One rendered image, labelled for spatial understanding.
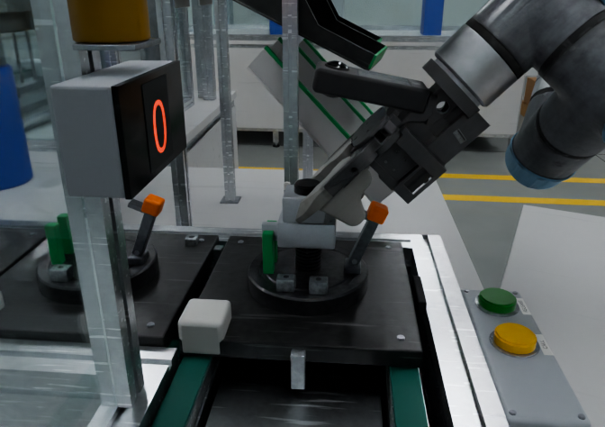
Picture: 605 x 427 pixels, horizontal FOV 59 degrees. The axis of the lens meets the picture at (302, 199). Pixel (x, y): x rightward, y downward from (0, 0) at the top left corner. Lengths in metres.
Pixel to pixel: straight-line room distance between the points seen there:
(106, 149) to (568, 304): 0.72
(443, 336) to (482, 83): 0.26
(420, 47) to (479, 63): 4.01
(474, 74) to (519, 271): 0.50
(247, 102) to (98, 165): 4.33
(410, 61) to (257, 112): 1.33
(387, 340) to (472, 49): 0.29
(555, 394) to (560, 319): 0.32
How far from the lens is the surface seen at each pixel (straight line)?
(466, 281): 0.90
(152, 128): 0.38
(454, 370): 0.54
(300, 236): 0.59
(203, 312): 0.56
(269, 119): 4.66
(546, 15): 0.54
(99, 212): 0.42
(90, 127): 0.35
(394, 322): 0.58
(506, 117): 4.74
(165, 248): 0.74
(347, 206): 0.56
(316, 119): 0.79
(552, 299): 0.90
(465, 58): 0.53
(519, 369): 0.56
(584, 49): 0.53
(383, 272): 0.67
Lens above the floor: 1.29
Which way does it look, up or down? 22 degrees down
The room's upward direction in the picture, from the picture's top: straight up
